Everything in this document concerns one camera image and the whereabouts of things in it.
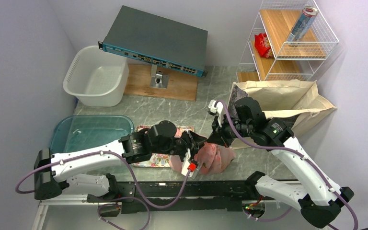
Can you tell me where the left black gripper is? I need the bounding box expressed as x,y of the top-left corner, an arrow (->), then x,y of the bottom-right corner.
152,130 -> 207,164

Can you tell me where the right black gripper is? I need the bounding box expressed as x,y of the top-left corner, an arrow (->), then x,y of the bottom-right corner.
207,112 -> 253,148

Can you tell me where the pink plastic grocery bag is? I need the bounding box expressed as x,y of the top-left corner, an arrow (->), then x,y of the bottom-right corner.
169,143 -> 236,175

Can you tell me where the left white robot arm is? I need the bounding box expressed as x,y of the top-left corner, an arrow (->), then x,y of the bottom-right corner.
34,120 -> 207,201

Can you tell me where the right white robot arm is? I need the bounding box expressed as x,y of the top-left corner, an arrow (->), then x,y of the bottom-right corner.
207,97 -> 354,229

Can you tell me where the floral rectangular tray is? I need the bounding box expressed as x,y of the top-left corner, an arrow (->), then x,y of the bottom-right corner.
131,126 -> 195,168

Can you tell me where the wooden board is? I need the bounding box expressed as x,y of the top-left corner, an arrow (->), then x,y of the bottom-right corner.
124,64 -> 198,101

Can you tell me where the metal stand base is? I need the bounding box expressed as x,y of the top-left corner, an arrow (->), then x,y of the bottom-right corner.
150,64 -> 169,89

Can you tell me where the beige canvas tote bag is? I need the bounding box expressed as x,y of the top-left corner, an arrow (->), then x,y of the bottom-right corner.
228,80 -> 337,138

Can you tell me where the red snack packet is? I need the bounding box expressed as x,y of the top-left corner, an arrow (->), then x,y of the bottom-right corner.
254,33 -> 274,58

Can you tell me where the white plastic basin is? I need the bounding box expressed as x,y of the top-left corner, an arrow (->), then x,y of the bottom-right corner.
63,46 -> 129,107

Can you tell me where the teal transparent plastic bin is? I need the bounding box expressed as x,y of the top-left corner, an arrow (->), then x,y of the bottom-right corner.
49,115 -> 134,153

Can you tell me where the blue drink can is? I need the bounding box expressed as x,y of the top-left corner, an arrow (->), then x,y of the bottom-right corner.
287,6 -> 318,47

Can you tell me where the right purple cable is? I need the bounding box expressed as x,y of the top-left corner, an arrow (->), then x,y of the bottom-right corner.
217,99 -> 359,230

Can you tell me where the purple cable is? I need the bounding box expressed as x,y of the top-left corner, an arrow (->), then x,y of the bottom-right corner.
217,99 -> 359,230
15,151 -> 194,230

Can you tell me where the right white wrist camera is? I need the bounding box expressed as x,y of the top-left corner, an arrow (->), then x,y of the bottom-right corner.
208,100 -> 225,115

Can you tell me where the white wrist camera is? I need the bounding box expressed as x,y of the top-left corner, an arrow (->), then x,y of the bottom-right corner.
181,149 -> 201,178
208,100 -> 225,115

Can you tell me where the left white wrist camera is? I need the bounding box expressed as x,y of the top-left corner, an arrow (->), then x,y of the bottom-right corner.
181,149 -> 201,178

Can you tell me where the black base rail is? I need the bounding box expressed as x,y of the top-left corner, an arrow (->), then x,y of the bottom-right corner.
87,180 -> 260,214

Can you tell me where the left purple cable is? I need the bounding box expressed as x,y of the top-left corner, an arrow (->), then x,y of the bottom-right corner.
15,151 -> 194,230

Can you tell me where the white wire shelf rack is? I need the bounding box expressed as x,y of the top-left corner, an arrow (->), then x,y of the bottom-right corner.
236,0 -> 339,82

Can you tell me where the teal network switch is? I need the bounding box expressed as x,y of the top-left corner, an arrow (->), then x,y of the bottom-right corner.
98,5 -> 208,77

